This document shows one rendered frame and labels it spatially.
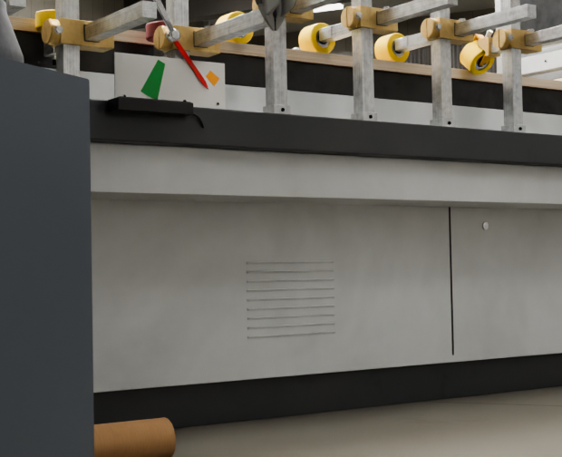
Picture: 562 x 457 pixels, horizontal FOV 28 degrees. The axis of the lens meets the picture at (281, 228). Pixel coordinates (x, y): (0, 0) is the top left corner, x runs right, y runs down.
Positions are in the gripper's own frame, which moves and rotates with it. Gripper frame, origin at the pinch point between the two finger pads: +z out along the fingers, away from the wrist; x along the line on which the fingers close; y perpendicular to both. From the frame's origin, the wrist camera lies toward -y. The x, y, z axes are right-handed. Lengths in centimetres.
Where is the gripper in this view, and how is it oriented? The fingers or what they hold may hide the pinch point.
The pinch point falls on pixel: (272, 24)
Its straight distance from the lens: 220.7
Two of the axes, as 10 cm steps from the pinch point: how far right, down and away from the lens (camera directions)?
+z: 0.3, 10.0, -0.6
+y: 5.6, -0.7, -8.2
